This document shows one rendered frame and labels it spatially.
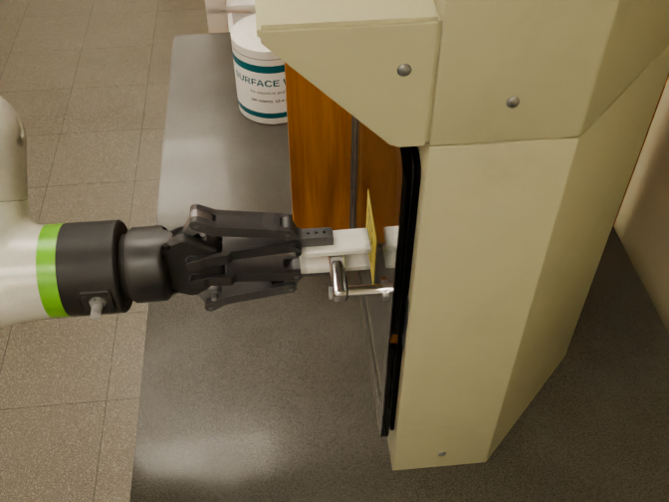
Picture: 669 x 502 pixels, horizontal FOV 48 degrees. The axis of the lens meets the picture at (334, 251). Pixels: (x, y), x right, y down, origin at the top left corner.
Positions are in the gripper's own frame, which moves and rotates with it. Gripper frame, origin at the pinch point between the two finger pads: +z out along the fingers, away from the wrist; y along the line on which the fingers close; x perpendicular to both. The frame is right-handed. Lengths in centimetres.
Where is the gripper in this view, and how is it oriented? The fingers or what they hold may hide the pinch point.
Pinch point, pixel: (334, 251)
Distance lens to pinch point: 75.9
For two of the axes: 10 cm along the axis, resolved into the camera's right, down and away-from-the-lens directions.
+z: 10.0, -0.7, 0.7
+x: -1.0, -7.1, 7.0
